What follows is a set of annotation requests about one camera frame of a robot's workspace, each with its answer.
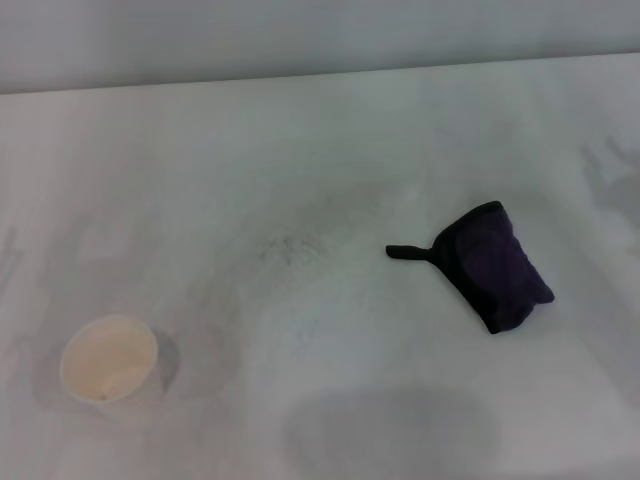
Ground white paper cup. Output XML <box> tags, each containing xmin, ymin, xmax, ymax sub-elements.
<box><xmin>59</xmin><ymin>313</ymin><xmax>161</xmax><ymax>407</ymax></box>

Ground purple rag with black trim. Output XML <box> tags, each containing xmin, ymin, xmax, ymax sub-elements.
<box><xmin>385</xmin><ymin>200</ymin><xmax>556</xmax><ymax>336</ymax></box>

